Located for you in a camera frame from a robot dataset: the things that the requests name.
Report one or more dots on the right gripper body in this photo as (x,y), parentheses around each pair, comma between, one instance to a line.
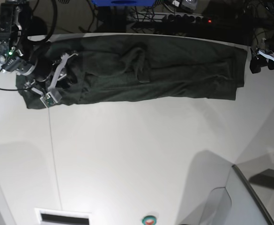
(21,55)

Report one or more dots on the dark green t-shirt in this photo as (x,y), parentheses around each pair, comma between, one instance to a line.
(134,68)

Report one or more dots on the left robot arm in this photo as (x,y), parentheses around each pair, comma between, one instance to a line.
(263,19)

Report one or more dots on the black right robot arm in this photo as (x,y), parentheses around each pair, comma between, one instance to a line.
(16,20)

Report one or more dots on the black power strip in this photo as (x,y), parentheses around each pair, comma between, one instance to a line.
(186,18)

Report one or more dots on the blue box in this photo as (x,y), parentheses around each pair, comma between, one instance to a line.
(115,3)

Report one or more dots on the red green emergency button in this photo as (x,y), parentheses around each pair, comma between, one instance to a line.
(149,220)

